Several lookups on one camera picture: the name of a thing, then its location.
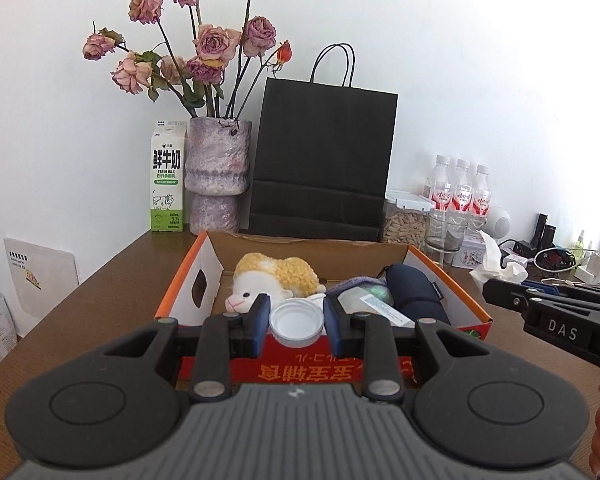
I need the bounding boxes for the yellow white plush toy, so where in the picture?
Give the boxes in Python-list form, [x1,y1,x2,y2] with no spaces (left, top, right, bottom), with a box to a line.
[225,252,327,313]

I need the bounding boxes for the black paper bag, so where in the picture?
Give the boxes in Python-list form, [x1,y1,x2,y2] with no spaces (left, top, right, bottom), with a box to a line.
[249,44,399,243]

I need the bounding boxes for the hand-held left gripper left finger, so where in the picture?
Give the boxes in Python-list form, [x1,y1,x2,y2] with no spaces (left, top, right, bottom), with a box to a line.
[102,294,272,402]

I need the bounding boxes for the dried pink rose bouquet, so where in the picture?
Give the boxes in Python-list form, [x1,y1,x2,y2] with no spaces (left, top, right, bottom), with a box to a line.
[82,0,293,118]

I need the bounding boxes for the large white tissue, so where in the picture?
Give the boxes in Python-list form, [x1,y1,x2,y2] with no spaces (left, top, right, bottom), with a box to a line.
[469,230,530,291]

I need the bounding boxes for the white plug chargers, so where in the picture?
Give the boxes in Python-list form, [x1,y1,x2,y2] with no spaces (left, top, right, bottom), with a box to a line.
[575,252,600,283]

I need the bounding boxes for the clear glass cup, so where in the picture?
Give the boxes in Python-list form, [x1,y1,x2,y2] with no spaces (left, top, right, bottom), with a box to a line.
[424,210,468,266]

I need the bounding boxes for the white tin box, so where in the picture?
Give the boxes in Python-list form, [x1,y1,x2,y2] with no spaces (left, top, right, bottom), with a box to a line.
[452,232,488,268]

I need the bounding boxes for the clear water bottle red label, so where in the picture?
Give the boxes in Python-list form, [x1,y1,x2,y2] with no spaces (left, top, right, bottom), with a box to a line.
[422,155,453,213]
[470,164,493,228]
[450,159,473,216]

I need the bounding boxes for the translucent plastic jar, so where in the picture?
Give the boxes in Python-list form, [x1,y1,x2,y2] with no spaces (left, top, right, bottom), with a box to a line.
[337,285,416,328]

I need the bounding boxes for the dark blue case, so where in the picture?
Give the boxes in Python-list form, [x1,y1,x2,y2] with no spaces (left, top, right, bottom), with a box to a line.
[382,263,453,325]

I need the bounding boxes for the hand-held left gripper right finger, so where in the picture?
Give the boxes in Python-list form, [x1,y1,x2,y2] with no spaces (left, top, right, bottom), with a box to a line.
[323,295,486,401]

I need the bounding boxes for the white green milk carton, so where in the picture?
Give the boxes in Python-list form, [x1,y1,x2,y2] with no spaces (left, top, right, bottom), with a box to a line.
[150,120,188,233]

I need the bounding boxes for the black upright device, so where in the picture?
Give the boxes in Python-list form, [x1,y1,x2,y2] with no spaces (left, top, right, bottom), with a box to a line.
[532,213,557,251]

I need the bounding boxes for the white round robot speaker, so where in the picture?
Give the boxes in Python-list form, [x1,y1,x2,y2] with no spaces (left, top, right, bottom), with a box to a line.
[485,207,512,241]

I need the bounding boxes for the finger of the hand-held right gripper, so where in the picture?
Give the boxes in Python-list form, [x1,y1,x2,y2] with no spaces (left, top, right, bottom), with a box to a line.
[482,277,600,323]
[522,281,600,303]

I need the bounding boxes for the white jar cap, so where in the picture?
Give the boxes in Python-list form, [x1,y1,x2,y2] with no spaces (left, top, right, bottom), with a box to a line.
[269,298,327,348]

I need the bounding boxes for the white envelope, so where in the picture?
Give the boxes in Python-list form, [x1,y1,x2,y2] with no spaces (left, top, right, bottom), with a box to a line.
[3,237,78,338]

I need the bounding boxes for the clear seed storage container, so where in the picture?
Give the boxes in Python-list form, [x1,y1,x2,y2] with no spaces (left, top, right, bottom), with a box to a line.
[381,190,436,247]

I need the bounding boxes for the orange cardboard box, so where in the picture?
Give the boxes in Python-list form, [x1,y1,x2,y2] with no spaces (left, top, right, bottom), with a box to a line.
[154,230,493,391]

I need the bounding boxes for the purple white vase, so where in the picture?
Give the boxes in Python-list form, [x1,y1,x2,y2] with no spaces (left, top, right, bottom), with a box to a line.
[184,116,253,236]

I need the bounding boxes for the black red device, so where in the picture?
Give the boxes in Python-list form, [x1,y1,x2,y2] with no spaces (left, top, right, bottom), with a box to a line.
[535,247,581,276]

